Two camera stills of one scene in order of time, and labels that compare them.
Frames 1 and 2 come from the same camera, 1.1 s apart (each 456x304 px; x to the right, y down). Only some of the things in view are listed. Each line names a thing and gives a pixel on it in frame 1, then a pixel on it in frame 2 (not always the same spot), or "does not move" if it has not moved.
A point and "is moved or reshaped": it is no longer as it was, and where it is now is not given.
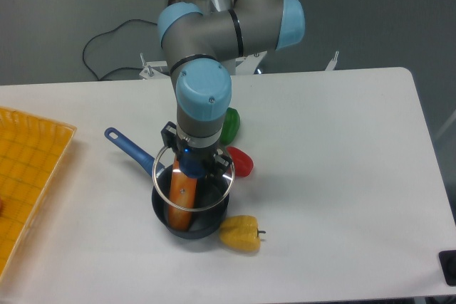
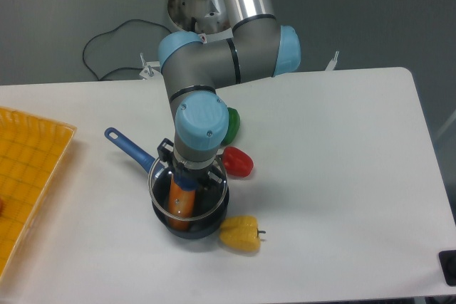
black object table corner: (448, 262) does not move
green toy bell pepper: (231, 126) does not move
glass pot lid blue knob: (185, 184) is moved or reshaped
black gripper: (205, 154) to (214, 178)
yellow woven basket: (33, 152) does not move
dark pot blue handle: (211, 201) does not move
